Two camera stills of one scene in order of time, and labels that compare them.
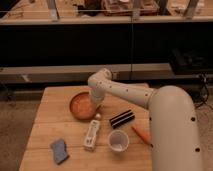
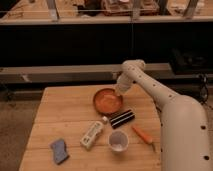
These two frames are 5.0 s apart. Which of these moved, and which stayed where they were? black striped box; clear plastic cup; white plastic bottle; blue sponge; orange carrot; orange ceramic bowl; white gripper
Moved: white plastic bottle; orange ceramic bowl; white gripper
Stayed: clear plastic cup; blue sponge; orange carrot; black striped box
